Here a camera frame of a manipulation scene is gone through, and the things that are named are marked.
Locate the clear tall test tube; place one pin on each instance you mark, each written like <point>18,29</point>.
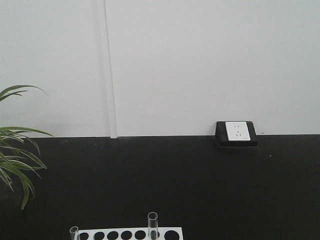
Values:
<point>152,218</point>

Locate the clear short test tube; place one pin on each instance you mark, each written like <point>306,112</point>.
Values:
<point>74,233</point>

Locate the white test tube rack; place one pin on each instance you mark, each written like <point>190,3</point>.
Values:
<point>132,233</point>

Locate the green potted plant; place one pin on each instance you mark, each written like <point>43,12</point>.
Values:
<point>16,161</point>

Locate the white wall power socket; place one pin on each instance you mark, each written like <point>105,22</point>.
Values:
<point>235,134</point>

